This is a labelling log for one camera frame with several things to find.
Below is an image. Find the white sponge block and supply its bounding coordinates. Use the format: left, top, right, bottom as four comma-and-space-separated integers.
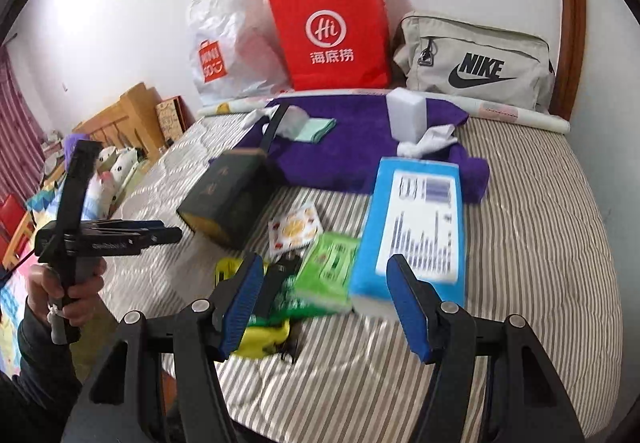
387, 88, 427, 144

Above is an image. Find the red curtain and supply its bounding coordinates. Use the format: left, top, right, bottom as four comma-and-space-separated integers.
0, 43, 51, 204

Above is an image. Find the colourful striped pillow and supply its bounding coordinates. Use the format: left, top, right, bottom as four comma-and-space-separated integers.
0, 268, 36, 376

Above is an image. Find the purple towel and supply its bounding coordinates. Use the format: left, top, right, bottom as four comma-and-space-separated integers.
235, 93, 491, 198

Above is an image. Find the person's left forearm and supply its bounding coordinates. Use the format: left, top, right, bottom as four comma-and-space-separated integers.
0, 305, 88, 443

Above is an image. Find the patterned notebook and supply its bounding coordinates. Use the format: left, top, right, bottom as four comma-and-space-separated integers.
155, 95, 196, 138

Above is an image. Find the red paper bag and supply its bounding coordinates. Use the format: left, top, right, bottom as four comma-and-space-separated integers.
265, 0, 392, 92

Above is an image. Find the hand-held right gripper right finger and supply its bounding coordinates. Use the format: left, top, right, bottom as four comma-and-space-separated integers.
386, 253, 586, 443

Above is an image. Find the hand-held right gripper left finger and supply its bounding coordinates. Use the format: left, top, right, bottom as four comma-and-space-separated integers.
60, 252, 266, 443

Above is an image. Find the black watch strap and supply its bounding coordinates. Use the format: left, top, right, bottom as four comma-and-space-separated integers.
260, 104, 291, 158

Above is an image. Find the white sock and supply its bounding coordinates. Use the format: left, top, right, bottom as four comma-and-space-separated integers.
242, 105, 313, 138
397, 125, 460, 158

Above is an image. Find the blue tissue pack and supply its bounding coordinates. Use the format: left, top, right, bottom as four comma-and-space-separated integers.
348, 157, 468, 321

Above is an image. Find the grey sports bag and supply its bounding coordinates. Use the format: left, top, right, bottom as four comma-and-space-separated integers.
392, 11, 557, 116

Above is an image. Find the striped mattress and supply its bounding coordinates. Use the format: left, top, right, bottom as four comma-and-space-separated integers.
97, 113, 623, 443

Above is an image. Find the person's left hand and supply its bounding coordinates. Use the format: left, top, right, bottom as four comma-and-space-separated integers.
26, 257, 108, 330

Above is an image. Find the green wet wipes pack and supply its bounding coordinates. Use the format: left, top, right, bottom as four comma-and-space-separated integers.
250, 273, 306, 329

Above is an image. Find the green cassette print tissue pack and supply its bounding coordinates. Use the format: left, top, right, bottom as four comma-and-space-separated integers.
294, 232, 362, 315

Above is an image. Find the white black spotted pillow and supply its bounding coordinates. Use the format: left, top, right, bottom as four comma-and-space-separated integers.
95, 145, 151, 204

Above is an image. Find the white plastic shopping bag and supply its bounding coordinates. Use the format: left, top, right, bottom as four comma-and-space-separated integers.
186, 0, 293, 106

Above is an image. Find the mint green cloth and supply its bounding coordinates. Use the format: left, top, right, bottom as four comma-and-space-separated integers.
295, 118, 337, 144

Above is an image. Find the yellow pouch with black straps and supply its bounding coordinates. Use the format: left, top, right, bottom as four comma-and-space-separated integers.
215, 258, 301, 364

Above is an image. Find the wooden headboard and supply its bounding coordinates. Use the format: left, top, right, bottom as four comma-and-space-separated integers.
72, 82, 166, 158

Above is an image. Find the dark rectangular box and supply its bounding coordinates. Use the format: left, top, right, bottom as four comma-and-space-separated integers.
176, 148, 278, 250

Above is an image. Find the fruit print snack packet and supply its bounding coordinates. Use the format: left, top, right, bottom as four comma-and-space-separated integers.
267, 203, 322, 260

